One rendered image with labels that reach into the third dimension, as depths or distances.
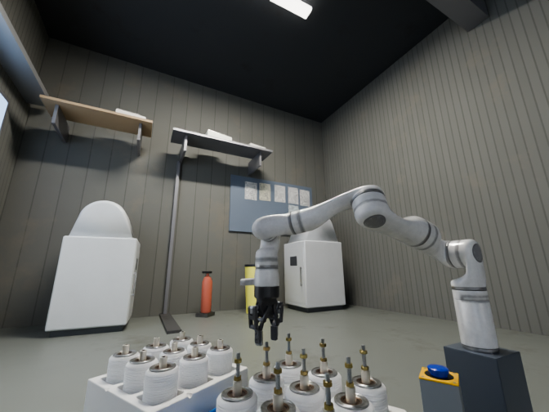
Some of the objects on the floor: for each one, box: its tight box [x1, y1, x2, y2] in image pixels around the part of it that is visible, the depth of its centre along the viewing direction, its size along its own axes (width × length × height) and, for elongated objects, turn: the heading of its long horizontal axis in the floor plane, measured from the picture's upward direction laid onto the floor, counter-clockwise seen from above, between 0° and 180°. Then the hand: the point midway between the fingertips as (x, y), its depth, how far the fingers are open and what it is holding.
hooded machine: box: [284, 219, 346, 313], centre depth 378 cm, size 70×58×135 cm
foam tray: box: [83, 363, 248, 412], centre depth 89 cm, size 39×39×18 cm
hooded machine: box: [45, 200, 141, 338], centre depth 260 cm, size 63×56×124 cm
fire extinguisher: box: [195, 271, 215, 318], centre depth 316 cm, size 24×23×54 cm
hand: (266, 338), depth 72 cm, fingers open, 6 cm apart
